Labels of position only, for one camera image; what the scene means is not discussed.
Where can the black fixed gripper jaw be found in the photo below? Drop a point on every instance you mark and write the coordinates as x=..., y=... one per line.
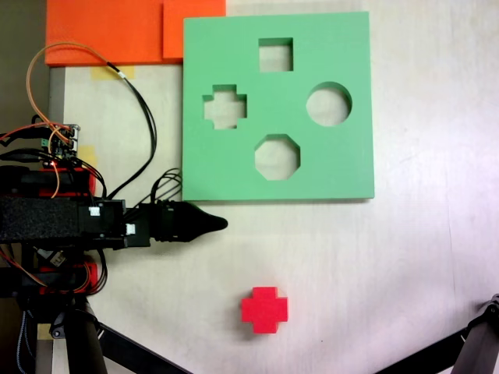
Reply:
x=202, y=223

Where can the red cross columnar block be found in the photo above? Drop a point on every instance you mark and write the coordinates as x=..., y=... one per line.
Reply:
x=264, y=310

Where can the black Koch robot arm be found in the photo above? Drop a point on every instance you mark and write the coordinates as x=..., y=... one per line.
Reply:
x=43, y=222

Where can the large orange foam block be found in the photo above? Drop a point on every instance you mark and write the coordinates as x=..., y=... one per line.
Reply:
x=101, y=31

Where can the red table clamp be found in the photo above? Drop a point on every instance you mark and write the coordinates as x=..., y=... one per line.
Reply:
x=83, y=181
x=91, y=274

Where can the green shape sorter board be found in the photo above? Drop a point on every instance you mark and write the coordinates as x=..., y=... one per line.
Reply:
x=273, y=175

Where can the yellow masking tape piece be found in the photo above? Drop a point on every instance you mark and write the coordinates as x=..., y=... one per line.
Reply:
x=113, y=73
x=44, y=331
x=89, y=156

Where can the small circuit board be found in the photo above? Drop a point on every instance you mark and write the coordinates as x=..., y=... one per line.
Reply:
x=62, y=144

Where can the black notched tripod leg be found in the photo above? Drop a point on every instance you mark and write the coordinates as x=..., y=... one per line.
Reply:
x=481, y=343

